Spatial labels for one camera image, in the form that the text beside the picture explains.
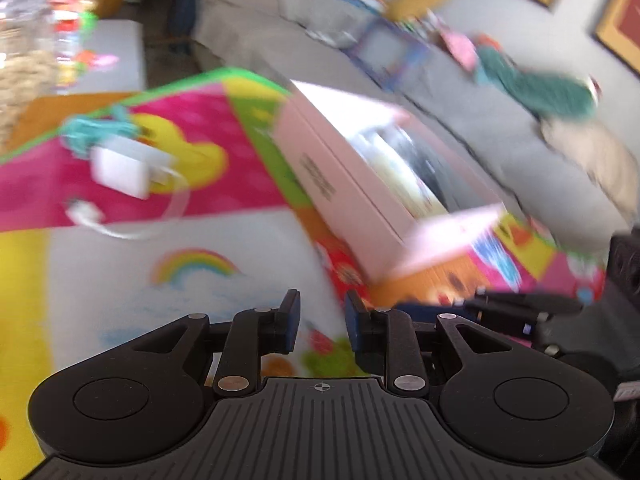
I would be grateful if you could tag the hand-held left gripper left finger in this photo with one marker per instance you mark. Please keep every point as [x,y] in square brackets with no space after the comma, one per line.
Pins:
[292,322]

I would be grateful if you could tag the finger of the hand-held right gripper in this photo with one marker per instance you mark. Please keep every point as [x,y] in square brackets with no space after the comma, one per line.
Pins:
[525,303]
[500,325]

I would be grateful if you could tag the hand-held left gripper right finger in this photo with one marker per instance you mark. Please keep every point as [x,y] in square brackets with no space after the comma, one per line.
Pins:
[353,327]

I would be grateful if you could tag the pink cardboard box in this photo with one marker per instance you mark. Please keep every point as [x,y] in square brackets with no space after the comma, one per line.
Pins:
[340,195]

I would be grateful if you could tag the beige cloth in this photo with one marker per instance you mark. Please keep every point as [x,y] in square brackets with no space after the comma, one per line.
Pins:
[585,165]

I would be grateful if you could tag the grey sofa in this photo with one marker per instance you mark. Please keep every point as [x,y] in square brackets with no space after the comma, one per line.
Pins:
[500,125]

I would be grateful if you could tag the colourful cartoon play mat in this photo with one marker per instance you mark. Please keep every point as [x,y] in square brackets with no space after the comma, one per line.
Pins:
[100,270]

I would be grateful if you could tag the teal towel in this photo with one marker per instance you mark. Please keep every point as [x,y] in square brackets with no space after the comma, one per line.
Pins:
[540,92]

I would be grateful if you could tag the white charger brick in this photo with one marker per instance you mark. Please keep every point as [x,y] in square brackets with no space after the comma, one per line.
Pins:
[122,165]

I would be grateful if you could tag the pink plush toy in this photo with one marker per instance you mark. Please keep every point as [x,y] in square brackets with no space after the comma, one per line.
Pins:
[462,50]

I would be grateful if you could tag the white low table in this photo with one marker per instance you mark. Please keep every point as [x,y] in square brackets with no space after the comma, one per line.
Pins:
[117,55]

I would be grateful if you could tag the plastic jar with red lid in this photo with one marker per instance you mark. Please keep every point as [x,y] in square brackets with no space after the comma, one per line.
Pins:
[67,30]

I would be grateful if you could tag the green capped bottle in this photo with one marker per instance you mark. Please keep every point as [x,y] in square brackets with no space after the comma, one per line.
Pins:
[87,15]

